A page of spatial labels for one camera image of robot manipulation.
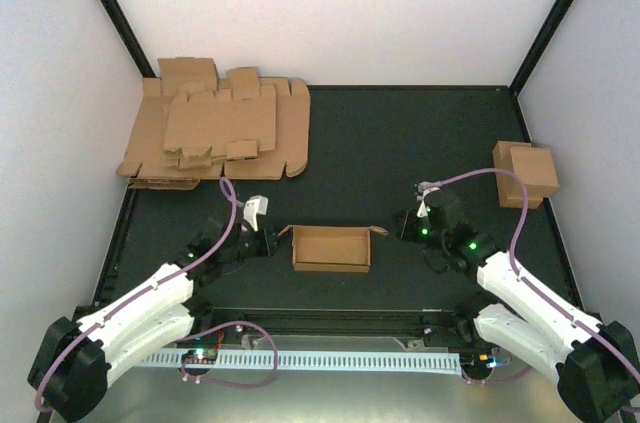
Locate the right black frame post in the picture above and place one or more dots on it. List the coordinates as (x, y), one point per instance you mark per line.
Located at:
(544, 36)

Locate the left black frame post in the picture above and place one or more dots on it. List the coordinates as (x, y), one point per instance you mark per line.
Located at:
(128, 37)

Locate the left controller circuit board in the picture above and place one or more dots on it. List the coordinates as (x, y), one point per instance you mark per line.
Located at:
(200, 355)

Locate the cardboard box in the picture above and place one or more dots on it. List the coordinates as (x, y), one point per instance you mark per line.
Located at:
(510, 194)
(536, 168)
(331, 249)

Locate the right controller circuit board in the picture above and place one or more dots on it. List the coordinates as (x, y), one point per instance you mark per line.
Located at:
(481, 360)

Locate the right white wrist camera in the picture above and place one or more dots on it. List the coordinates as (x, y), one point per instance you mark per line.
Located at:
(423, 189)

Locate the light blue slotted cable duct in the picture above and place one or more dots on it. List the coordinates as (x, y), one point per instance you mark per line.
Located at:
(336, 361)

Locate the controller circuit board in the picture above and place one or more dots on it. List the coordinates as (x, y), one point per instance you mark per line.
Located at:
(481, 360)
(200, 355)

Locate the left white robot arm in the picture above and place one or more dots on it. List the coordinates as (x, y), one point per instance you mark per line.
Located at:
(79, 360)

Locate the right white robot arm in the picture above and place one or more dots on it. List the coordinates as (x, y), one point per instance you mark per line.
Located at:
(594, 366)

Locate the stack of flat cardboard blanks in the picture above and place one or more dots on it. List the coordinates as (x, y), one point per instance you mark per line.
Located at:
(195, 125)

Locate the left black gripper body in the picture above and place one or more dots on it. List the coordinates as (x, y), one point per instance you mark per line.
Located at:
(263, 248)

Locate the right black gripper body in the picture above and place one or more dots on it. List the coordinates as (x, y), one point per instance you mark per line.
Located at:
(412, 234)

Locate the black frame post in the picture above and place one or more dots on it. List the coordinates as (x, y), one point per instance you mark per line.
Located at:
(128, 37)
(544, 36)

